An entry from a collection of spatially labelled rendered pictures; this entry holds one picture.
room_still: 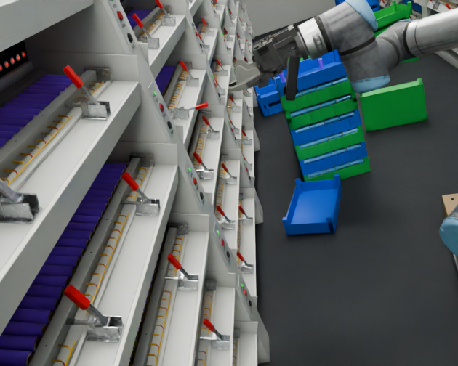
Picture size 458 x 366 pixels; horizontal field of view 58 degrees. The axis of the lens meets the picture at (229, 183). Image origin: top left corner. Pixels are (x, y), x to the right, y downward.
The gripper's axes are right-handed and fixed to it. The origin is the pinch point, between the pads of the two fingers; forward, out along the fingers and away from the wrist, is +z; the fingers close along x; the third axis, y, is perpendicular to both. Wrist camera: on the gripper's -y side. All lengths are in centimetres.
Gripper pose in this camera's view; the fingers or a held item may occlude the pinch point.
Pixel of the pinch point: (234, 88)
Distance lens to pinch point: 111.1
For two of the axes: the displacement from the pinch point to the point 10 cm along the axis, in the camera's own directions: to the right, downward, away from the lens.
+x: -0.4, 5.3, -8.5
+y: -4.7, -7.6, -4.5
